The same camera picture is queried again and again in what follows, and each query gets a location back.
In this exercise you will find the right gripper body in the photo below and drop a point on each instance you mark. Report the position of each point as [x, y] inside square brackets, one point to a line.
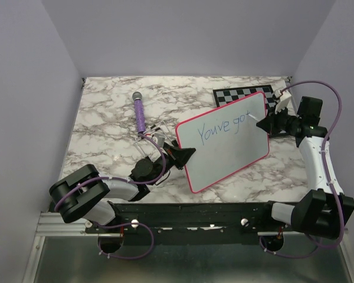
[282, 121]

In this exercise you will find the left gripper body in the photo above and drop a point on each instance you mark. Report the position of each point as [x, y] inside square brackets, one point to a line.
[170, 162]

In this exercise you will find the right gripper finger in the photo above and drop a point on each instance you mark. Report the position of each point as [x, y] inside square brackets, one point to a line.
[271, 116]
[266, 124]

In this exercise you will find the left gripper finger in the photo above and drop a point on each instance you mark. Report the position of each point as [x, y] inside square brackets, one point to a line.
[179, 164]
[181, 156]

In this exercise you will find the pink framed whiteboard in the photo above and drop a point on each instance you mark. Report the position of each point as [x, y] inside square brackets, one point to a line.
[226, 141]

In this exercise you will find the blue whiteboard marker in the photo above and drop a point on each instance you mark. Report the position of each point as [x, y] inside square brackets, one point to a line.
[253, 117]

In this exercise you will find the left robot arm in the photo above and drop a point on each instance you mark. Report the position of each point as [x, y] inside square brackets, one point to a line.
[81, 194]

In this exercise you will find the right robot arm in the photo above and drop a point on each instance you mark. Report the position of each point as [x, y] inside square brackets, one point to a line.
[324, 210]

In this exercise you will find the black grey chessboard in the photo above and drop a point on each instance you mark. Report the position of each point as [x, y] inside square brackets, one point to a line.
[228, 95]

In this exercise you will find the purple microphone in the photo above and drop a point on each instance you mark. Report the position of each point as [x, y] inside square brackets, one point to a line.
[139, 112]

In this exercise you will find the wire microphone stand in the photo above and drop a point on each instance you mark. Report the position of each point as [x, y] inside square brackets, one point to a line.
[160, 127]

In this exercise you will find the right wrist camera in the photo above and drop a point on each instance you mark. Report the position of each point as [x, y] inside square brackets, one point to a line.
[283, 97]

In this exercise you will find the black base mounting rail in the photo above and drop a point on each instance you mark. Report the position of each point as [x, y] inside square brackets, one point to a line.
[191, 224]

